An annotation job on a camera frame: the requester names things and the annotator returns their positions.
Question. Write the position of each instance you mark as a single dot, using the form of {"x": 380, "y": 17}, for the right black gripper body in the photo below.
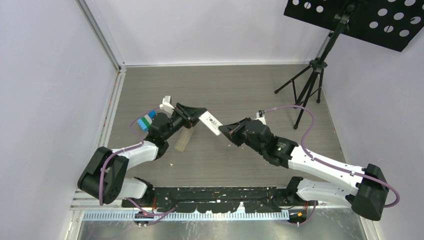
{"x": 239, "y": 137}

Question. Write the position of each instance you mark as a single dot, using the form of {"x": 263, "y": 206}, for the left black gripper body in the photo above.
{"x": 183, "y": 118}

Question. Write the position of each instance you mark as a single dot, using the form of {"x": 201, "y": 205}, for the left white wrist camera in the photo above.
{"x": 166, "y": 104}

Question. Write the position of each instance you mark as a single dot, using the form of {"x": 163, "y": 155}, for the white remote control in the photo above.
{"x": 211, "y": 122}

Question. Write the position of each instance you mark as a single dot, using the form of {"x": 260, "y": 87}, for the black music stand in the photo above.
{"x": 390, "y": 24}

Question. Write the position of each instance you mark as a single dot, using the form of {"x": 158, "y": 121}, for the blue white green toy brick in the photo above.
{"x": 145, "y": 121}

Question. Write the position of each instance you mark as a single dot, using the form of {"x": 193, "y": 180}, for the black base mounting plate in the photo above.
{"x": 264, "y": 199}

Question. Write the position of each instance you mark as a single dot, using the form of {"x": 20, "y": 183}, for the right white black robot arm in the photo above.
{"x": 363, "y": 189}

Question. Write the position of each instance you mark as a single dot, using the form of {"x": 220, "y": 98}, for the aluminium corner frame post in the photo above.
{"x": 93, "y": 16}

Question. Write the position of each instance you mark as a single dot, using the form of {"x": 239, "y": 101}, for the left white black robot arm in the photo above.
{"x": 104, "y": 177}

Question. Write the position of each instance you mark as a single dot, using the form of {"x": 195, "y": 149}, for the perforated metal cable tray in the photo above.
{"x": 134, "y": 215}

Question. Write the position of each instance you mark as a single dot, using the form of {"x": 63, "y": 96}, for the translucent beige remote cover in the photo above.
{"x": 184, "y": 138}

